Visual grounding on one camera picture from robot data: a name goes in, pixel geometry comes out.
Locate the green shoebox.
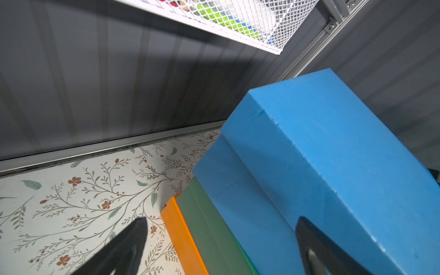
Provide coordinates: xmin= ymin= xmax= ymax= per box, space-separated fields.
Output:
xmin=176 ymin=177 xmax=259 ymax=275

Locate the blue shoebox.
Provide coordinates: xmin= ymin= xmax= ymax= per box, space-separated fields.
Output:
xmin=193 ymin=69 xmax=440 ymax=275

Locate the orange shoebox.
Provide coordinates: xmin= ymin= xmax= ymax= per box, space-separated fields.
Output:
xmin=161 ymin=194 xmax=209 ymax=275

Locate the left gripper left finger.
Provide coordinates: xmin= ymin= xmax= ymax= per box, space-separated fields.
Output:
xmin=73 ymin=217 xmax=148 ymax=275

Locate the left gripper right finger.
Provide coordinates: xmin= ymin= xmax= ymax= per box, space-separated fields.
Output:
xmin=295 ymin=217 xmax=371 ymax=275

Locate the white wire mesh basket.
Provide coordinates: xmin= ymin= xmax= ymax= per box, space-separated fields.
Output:
xmin=121 ymin=0 xmax=317 ymax=55

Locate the floral table mat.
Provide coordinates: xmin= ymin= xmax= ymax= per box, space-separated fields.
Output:
xmin=1 ymin=130 xmax=220 ymax=275

